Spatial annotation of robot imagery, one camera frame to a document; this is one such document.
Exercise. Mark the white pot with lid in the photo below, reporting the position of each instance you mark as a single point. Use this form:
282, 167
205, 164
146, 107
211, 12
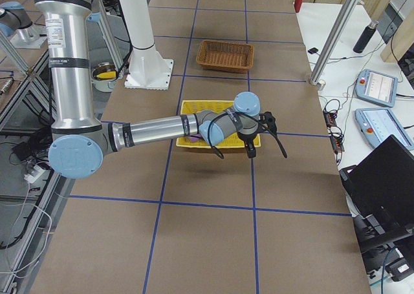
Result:
104, 76

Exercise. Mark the purple foam block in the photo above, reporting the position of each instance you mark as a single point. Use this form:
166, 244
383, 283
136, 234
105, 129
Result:
194, 138

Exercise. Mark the black water bottle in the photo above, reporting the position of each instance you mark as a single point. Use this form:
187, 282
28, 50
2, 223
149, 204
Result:
365, 37

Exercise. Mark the brown wicker basket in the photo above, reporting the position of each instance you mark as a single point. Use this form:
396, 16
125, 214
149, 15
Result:
225, 56

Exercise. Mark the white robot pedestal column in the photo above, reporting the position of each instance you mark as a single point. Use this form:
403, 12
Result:
147, 68

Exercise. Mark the teach pendant far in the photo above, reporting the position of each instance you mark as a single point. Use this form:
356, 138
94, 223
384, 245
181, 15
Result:
376, 87

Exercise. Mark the yellow woven basket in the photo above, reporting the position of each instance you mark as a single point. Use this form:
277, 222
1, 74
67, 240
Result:
217, 106

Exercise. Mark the teach pendant near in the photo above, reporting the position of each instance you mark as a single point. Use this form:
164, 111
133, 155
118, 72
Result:
377, 124

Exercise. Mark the black laptop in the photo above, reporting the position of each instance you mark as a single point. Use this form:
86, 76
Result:
382, 183

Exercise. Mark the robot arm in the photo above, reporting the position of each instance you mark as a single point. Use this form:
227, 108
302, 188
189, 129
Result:
18, 27
80, 140

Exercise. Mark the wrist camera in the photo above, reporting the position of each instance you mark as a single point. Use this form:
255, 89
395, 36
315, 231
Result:
268, 122

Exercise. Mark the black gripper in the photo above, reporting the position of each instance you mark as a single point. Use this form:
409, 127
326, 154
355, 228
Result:
247, 139

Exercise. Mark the aluminium frame post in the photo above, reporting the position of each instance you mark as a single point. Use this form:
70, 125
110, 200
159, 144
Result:
332, 39

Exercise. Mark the teach pendant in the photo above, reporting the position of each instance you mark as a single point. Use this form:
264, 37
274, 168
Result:
376, 87
377, 124

